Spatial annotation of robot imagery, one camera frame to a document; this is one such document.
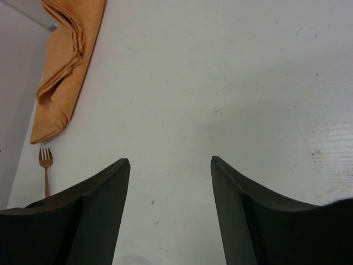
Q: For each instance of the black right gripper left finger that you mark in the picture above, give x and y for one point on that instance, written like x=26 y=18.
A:
x=78 y=225

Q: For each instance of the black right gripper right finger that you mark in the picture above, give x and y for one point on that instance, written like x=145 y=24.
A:
x=260 y=226

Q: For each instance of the orange cloth napkin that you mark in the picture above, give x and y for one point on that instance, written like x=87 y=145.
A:
x=69 y=50

